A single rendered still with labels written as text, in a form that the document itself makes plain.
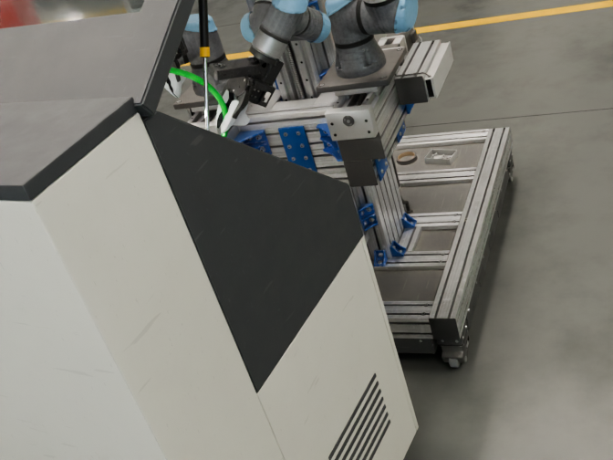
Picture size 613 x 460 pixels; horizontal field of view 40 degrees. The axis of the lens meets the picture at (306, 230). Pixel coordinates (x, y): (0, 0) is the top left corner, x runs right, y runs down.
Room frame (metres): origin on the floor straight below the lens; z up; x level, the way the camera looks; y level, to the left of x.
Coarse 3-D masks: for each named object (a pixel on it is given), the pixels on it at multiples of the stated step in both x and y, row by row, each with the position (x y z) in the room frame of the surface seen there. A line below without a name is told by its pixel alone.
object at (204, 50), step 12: (204, 0) 1.62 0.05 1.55; (204, 12) 1.61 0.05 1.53; (204, 24) 1.61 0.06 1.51; (204, 36) 1.60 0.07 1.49; (204, 48) 1.59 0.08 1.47; (204, 60) 1.59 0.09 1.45; (204, 72) 1.58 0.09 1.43; (204, 84) 1.58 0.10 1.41; (204, 96) 1.57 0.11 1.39; (204, 108) 1.56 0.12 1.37
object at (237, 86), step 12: (252, 48) 1.87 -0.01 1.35; (264, 60) 1.85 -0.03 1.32; (276, 60) 1.86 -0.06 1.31; (264, 72) 1.88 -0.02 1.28; (276, 72) 1.88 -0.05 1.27; (240, 84) 1.86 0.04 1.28; (252, 84) 1.84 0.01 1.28; (264, 84) 1.85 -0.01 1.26; (252, 96) 1.86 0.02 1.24; (264, 96) 1.86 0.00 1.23
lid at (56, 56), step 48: (0, 0) 1.88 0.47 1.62; (48, 0) 1.78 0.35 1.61; (96, 0) 1.68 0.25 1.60; (144, 0) 1.56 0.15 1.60; (192, 0) 1.53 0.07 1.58; (0, 48) 1.72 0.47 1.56; (48, 48) 1.62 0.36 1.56; (96, 48) 1.54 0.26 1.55; (144, 48) 1.46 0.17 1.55; (0, 96) 1.60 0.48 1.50; (48, 96) 1.51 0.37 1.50; (96, 96) 1.44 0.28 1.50; (144, 96) 1.37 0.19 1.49
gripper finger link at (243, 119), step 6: (234, 102) 1.85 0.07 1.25; (234, 108) 1.84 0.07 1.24; (246, 108) 1.86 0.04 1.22; (228, 114) 1.85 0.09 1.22; (240, 114) 1.85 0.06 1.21; (228, 120) 1.84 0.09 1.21; (234, 120) 1.84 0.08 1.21; (240, 120) 1.85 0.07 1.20; (246, 120) 1.86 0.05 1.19; (222, 126) 1.85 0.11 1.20; (228, 126) 1.84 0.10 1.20; (222, 132) 1.85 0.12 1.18
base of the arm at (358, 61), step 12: (372, 36) 2.31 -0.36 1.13; (336, 48) 2.34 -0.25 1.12; (348, 48) 2.29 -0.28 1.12; (360, 48) 2.28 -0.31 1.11; (372, 48) 2.29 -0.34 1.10; (336, 60) 2.33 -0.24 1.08; (348, 60) 2.28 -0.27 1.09; (360, 60) 2.27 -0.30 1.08; (372, 60) 2.28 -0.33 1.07; (384, 60) 2.30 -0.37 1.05; (348, 72) 2.28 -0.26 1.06; (360, 72) 2.26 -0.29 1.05; (372, 72) 2.26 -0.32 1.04
